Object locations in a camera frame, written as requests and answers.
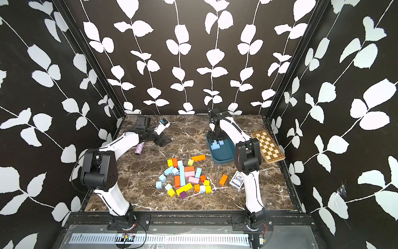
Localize light blue slanted block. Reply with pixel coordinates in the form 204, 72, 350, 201
195, 168, 202, 178

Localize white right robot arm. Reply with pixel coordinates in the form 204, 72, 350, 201
208, 109, 266, 227

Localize orange upright block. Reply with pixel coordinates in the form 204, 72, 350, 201
174, 175, 181, 189

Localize small yellow block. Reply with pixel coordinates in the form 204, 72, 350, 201
167, 189, 176, 197

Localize red upright block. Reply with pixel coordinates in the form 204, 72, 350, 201
172, 158, 178, 168

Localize pink block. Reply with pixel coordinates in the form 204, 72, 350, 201
188, 177, 200, 184

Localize red flat block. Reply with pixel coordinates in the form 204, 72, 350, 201
184, 166, 195, 172

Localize light blue corner block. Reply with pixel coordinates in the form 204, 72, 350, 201
156, 181, 163, 189

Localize wooden chessboard box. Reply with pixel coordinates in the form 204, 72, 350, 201
251, 130, 286, 164

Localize orange lone block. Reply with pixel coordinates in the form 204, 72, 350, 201
219, 174, 228, 186

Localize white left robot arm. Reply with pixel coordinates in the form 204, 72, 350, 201
80, 115, 172, 217

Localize light blue long block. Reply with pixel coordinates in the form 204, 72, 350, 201
164, 166, 175, 176

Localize long orange block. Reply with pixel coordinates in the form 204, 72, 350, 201
191, 155, 206, 162

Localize blue playing card deck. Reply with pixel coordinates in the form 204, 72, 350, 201
230, 171, 244, 190

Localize long yellow block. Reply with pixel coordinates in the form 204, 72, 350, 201
176, 183, 193, 196

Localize teal plastic tray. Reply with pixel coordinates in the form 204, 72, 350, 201
206, 134, 235, 165

